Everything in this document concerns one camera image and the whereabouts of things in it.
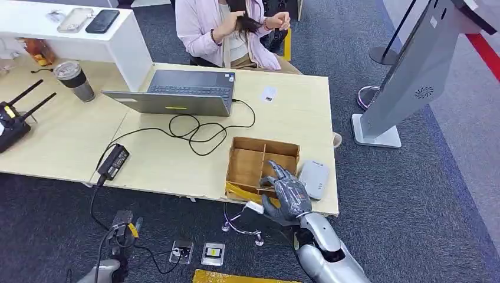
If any person's left hand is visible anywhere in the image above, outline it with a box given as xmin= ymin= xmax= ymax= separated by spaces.
xmin=265 ymin=11 xmax=292 ymax=33

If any wooden divided card box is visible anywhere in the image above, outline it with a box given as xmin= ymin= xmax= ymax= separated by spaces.
xmin=225 ymin=136 xmax=301 ymax=205

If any person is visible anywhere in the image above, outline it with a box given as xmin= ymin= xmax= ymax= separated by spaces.
xmin=175 ymin=0 xmax=304 ymax=75

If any clear plastic tray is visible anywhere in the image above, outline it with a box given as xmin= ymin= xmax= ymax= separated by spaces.
xmin=57 ymin=8 xmax=95 ymax=34

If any yellow floor sheet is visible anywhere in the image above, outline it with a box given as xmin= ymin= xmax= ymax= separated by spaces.
xmin=192 ymin=269 xmax=300 ymax=283

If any black laptop power cable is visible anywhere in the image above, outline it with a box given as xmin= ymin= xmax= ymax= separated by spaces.
xmin=95 ymin=98 xmax=257 ymax=173

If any chrome stool base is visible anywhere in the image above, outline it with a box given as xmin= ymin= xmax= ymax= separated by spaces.
xmin=221 ymin=203 xmax=265 ymax=248

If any white card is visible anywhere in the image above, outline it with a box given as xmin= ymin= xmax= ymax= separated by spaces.
xmin=245 ymin=200 xmax=265 ymax=215
xmin=261 ymin=86 xmax=278 ymax=104

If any silver floor socket with plug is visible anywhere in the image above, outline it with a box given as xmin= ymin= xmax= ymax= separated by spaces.
xmin=169 ymin=240 xmax=195 ymax=266

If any orange snack bag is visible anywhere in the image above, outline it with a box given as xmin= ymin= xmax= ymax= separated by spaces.
xmin=18 ymin=38 xmax=58 ymax=68

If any grey kiosk screen stand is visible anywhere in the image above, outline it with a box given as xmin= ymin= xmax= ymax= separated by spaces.
xmin=351 ymin=0 xmax=500 ymax=150

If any white desk shelf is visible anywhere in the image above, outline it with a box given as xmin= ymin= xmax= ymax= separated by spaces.
xmin=0 ymin=0 xmax=153 ymax=93

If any silver floor socket plate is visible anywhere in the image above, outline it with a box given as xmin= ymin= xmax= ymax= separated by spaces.
xmin=200 ymin=242 xmax=226 ymax=268

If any black mains cable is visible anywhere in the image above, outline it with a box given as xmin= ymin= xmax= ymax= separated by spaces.
xmin=90 ymin=176 xmax=185 ymax=275

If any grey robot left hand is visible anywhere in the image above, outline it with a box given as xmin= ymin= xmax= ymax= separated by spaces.
xmin=110 ymin=210 xmax=144 ymax=259

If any yellow frame object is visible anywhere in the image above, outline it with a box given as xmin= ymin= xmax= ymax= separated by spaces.
xmin=282 ymin=27 xmax=293 ymax=62

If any black smartphone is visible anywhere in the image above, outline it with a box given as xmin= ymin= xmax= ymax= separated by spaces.
xmin=85 ymin=9 xmax=121 ymax=35

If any red floor tape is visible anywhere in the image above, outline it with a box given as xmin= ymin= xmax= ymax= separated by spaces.
xmin=465 ymin=33 xmax=500 ymax=83

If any person's right hand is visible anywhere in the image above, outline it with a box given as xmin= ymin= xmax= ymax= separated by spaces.
xmin=219 ymin=10 xmax=247 ymax=32

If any black stanchion with round base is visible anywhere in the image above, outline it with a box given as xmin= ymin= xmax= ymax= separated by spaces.
xmin=369 ymin=0 xmax=419 ymax=67

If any black router with antennas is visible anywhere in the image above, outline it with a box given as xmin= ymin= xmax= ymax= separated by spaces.
xmin=0 ymin=79 xmax=58 ymax=154

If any grey open laptop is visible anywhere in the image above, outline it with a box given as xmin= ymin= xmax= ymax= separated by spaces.
xmin=100 ymin=69 xmax=236 ymax=118

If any black power adapter brick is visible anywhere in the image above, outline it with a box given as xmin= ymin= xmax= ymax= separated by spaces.
xmin=96 ymin=143 xmax=131 ymax=183

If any grey card reader device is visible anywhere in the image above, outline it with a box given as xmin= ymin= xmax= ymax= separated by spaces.
xmin=297 ymin=159 xmax=330 ymax=202

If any grey tumbler with clear lid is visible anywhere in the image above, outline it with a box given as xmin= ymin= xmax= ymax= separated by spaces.
xmin=53 ymin=60 xmax=96 ymax=104

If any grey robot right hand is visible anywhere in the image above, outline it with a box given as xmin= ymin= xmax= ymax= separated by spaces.
xmin=259 ymin=160 xmax=313 ymax=228

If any round metal floor base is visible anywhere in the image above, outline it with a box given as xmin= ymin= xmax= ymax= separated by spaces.
xmin=356 ymin=85 xmax=382 ymax=113

